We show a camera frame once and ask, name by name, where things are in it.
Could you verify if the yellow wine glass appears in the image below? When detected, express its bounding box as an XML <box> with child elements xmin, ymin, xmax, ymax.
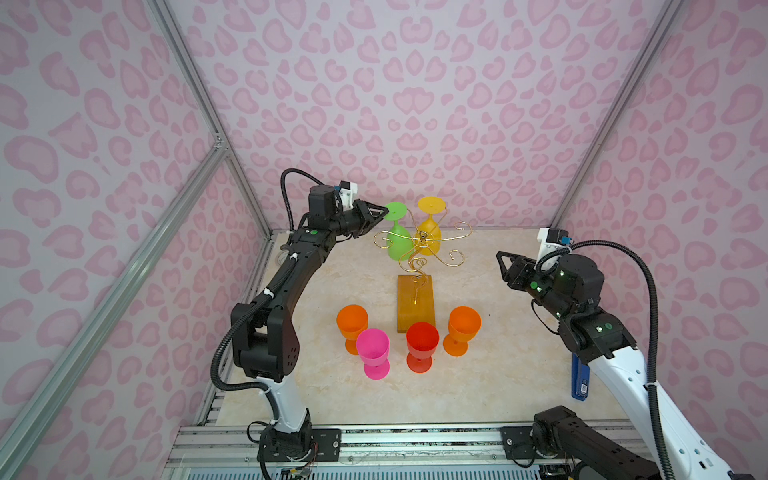
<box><xmin>418</xmin><ymin>196</ymin><xmax>446</xmax><ymax>256</ymax></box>

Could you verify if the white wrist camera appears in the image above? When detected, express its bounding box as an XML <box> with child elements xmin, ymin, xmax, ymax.
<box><xmin>536</xmin><ymin>228</ymin><xmax>572</xmax><ymax>260</ymax></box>
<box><xmin>335</xmin><ymin>180</ymin><xmax>358</xmax><ymax>210</ymax></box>

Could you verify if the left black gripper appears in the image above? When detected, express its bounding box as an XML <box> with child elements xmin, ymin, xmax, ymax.
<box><xmin>328</xmin><ymin>200</ymin><xmax>388</xmax><ymax>239</ymax></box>

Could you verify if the right black corrugated cable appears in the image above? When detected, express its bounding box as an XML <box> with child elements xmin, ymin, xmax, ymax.
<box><xmin>533</xmin><ymin>239</ymin><xmax>679</xmax><ymax>480</ymax></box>

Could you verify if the clear tape roll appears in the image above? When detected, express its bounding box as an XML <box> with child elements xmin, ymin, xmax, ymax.
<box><xmin>275</xmin><ymin>249</ymin><xmax>289</xmax><ymax>266</ymax></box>

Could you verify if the orange wine glass back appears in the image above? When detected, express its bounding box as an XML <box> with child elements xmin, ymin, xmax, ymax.
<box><xmin>443</xmin><ymin>306</ymin><xmax>482</xmax><ymax>357</ymax></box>

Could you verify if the gold wire glass rack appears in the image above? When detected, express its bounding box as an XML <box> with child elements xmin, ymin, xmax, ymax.
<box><xmin>374</xmin><ymin>204</ymin><xmax>473</xmax><ymax>333</ymax></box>

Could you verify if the orange wine glass front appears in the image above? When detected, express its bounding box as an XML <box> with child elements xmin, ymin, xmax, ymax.
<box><xmin>336</xmin><ymin>304</ymin><xmax>368</xmax><ymax>355</ymax></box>

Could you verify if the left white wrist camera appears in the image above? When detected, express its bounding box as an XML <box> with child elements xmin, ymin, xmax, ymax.
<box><xmin>335</xmin><ymin>180</ymin><xmax>358</xmax><ymax>210</ymax></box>

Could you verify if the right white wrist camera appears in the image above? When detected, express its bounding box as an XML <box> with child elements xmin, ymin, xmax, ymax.
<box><xmin>536</xmin><ymin>228</ymin><xmax>572</xmax><ymax>260</ymax></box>

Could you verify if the blue black stapler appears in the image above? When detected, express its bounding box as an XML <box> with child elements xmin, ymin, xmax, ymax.
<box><xmin>571</xmin><ymin>354</ymin><xmax>591</xmax><ymax>401</ymax></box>

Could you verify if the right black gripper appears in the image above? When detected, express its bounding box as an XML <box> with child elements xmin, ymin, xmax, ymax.
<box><xmin>494</xmin><ymin>249</ymin><xmax>574</xmax><ymax>321</ymax></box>

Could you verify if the pink wine glass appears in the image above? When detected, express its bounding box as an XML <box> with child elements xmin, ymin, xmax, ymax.
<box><xmin>356</xmin><ymin>328</ymin><xmax>390</xmax><ymax>380</ymax></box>

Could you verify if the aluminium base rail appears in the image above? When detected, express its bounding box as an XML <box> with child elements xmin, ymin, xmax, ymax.
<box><xmin>161</xmin><ymin>389</ymin><xmax>688</xmax><ymax>480</ymax></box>

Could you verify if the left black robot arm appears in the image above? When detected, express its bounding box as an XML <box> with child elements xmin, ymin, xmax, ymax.
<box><xmin>217</xmin><ymin>185</ymin><xmax>389</xmax><ymax>458</ymax></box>

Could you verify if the green wine glass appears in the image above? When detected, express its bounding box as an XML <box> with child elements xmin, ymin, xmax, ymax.
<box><xmin>385</xmin><ymin>202</ymin><xmax>413</xmax><ymax>261</ymax></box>

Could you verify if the red wine glass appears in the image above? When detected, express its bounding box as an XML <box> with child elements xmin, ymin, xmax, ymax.
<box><xmin>406</xmin><ymin>322</ymin><xmax>440</xmax><ymax>374</ymax></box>

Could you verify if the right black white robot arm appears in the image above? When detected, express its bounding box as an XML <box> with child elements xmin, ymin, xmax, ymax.
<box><xmin>496</xmin><ymin>242</ymin><xmax>741</xmax><ymax>479</ymax></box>

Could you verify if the orange wine glass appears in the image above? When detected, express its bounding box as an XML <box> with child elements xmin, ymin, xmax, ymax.
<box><xmin>336</xmin><ymin>304</ymin><xmax>368</xmax><ymax>355</ymax></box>
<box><xmin>443</xmin><ymin>306</ymin><xmax>482</xmax><ymax>357</ymax></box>

